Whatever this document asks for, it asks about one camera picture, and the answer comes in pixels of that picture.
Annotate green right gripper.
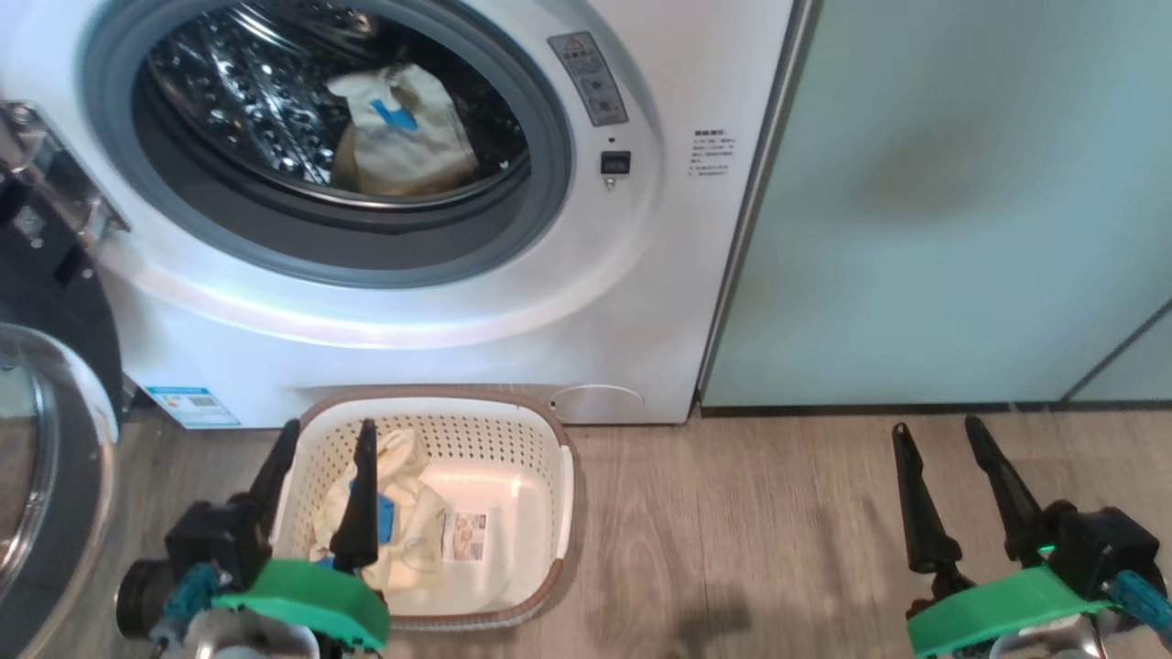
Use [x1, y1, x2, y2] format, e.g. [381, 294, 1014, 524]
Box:
[891, 414, 1166, 659]

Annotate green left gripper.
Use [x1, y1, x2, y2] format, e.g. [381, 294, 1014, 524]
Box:
[163, 417, 392, 654]

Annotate yellow garment large blue patches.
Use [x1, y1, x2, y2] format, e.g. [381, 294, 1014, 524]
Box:
[310, 427, 451, 592]

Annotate round black glass washer door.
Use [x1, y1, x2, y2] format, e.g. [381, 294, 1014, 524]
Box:
[0, 172, 126, 659]

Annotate pale green wide cabinet door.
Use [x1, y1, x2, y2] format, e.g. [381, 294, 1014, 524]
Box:
[701, 0, 1172, 409]

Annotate white front-load washing machine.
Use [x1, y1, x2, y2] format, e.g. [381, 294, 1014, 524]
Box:
[0, 0, 818, 428]

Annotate stainless steel washing machine drum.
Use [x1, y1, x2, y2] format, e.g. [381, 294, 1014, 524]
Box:
[145, 0, 533, 209]

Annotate metal door hinge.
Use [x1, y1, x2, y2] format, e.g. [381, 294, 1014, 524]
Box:
[0, 100, 131, 250]

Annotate white basket label sticker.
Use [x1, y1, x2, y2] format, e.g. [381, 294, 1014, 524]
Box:
[441, 509, 490, 563]

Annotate blue energy label sticker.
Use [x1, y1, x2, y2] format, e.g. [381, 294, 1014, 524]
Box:
[144, 384, 242, 430]

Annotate cream perforated laundry basket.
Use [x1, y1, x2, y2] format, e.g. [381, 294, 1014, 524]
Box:
[271, 384, 579, 633]

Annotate pale green narrow cabinet panel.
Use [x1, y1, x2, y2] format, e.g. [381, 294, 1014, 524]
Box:
[1066, 302, 1172, 405]

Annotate round white drain filter cover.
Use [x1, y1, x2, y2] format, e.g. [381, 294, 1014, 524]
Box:
[548, 384, 646, 426]

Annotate grey cabinet edge strip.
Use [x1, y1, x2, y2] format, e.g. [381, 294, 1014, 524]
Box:
[694, 0, 822, 405]

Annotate grey warning sticker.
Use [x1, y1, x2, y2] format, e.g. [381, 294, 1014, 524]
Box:
[547, 31, 631, 128]

